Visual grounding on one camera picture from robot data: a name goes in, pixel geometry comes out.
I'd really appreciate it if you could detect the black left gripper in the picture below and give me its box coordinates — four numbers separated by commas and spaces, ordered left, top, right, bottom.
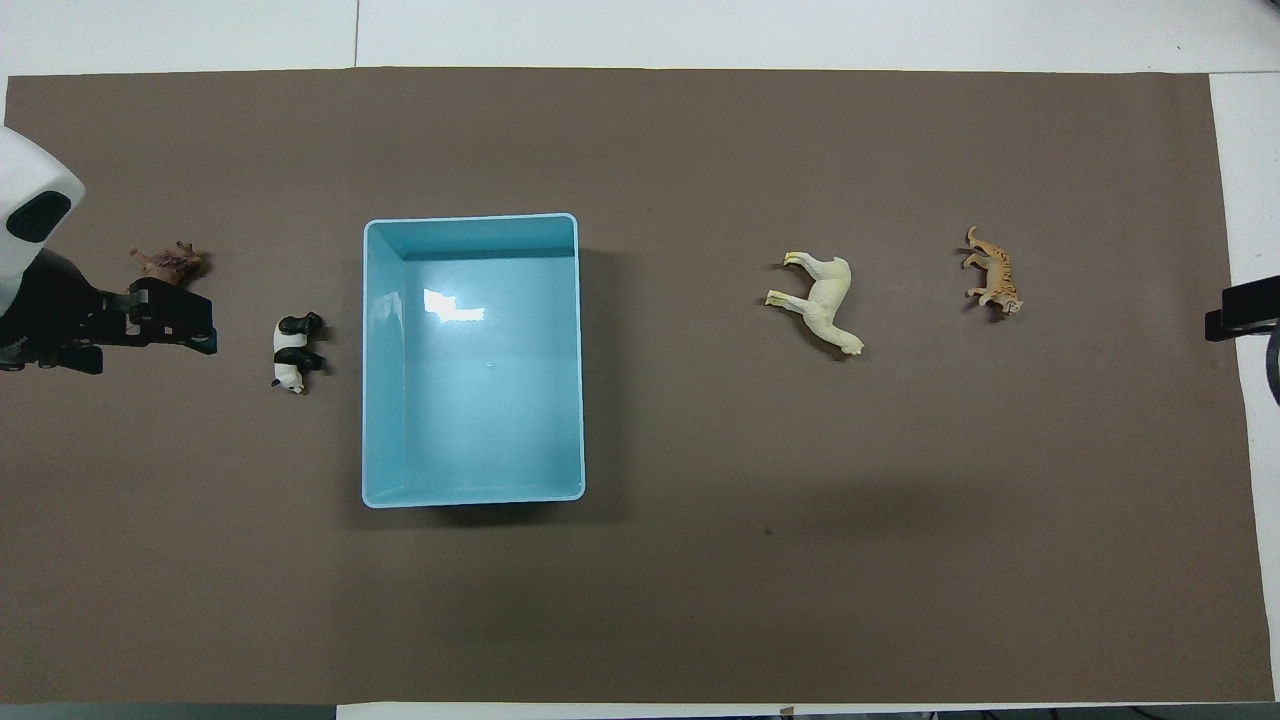
0, 248, 219, 376

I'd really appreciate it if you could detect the brown lion toy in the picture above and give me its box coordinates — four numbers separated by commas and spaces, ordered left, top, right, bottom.
129, 241, 207, 288

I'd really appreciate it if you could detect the black and white panda toy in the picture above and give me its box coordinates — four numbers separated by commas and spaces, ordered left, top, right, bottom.
270, 312, 327, 395

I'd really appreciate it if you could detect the orange striped tiger toy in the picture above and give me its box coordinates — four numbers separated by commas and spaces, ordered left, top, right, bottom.
961, 226, 1025, 318

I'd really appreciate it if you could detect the cream llama toy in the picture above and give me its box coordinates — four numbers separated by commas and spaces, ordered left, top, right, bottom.
764, 251, 866, 359

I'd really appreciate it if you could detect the light blue storage box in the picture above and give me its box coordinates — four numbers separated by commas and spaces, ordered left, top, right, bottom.
361, 213, 586, 510

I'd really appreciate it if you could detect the brown paper table mat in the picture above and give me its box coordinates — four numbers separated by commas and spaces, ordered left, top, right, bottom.
0, 67, 1276, 706

